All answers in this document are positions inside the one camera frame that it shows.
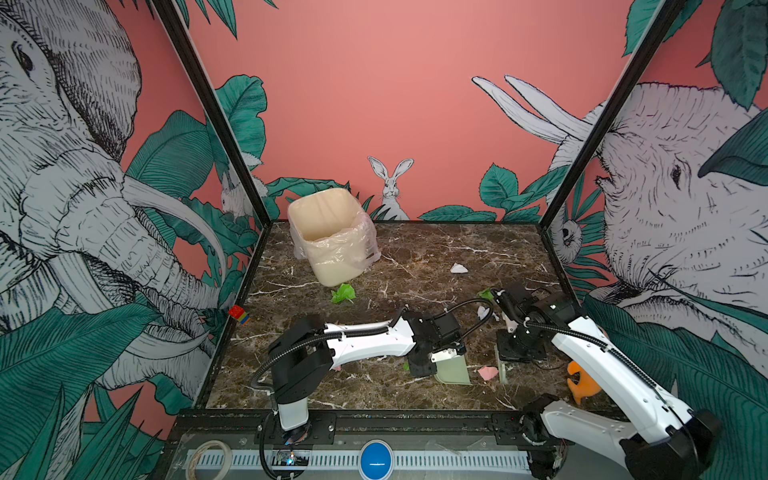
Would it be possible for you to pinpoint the light green dustpan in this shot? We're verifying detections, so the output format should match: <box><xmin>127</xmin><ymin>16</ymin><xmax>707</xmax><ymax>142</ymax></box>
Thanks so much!
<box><xmin>435</xmin><ymin>355</ymin><xmax>471</xmax><ymax>385</ymax></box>

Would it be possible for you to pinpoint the light green hand brush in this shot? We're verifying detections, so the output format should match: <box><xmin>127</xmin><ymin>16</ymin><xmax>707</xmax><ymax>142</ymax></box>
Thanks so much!
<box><xmin>494</xmin><ymin>346</ymin><xmax>509</xmax><ymax>385</ymax></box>

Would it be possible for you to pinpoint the cream trash bin with bag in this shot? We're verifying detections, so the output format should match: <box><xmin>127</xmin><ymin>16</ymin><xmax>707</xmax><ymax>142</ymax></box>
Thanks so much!
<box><xmin>287</xmin><ymin>188</ymin><xmax>381</xmax><ymax>287</ymax></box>

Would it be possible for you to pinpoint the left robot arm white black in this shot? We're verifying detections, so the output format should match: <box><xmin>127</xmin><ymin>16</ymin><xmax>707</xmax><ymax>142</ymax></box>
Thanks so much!
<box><xmin>250</xmin><ymin>307</ymin><xmax>466</xmax><ymax>433</ymax></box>

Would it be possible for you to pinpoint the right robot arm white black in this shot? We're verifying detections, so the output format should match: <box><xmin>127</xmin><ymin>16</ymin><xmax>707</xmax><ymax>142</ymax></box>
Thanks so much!
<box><xmin>491</xmin><ymin>286</ymin><xmax>723</xmax><ymax>479</ymax></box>

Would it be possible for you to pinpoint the white paper scrap right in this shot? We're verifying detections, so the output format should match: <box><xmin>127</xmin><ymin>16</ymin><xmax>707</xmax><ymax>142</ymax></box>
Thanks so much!
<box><xmin>477</xmin><ymin>306</ymin><xmax>491</xmax><ymax>320</ymax></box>

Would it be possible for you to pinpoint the white paper scrap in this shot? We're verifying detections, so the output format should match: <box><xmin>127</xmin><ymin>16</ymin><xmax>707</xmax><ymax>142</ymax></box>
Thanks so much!
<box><xmin>477</xmin><ymin>306</ymin><xmax>491</xmax><ymax>320</ymax></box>
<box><xmin>450</xmin><ymin>263</ymin><xmax>469</xmax><ymax>274</ymax></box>

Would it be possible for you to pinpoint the pink paper scrap right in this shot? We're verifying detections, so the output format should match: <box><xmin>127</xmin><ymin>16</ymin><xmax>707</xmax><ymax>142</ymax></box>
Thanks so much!
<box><xmin>477</xmin><ymin>366</ymin><xmax>499</xmax><ymax>381</ymax></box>

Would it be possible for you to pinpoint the white paper scrap far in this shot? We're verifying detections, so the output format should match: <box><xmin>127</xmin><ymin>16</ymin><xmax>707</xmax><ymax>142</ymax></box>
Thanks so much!
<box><xmin>450</xmin><ymin>263</ymin><xmax>469</xmax><ymax>274</ymax></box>

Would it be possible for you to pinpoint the orange plush toy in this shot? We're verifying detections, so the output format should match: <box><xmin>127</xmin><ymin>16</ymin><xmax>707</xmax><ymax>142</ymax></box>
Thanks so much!
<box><xmin>566</xmin><ymin>361</ymin><xmax>602</xmax><ymax>405</ymax></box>

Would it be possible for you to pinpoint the green paper scrap near bin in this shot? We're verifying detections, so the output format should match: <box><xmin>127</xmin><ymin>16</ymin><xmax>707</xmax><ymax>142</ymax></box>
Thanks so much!
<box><xmin>331</xmin><ymin>283</ymin><xmax>356</xmax><ymax>304</ymax></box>

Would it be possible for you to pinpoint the coiled clear cable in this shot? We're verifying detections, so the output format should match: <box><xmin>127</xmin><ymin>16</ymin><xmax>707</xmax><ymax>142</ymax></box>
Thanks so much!
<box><xmin>184</xmin><ymin>440</ymin><xmax>234</xmax><ymax>480</ymax></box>

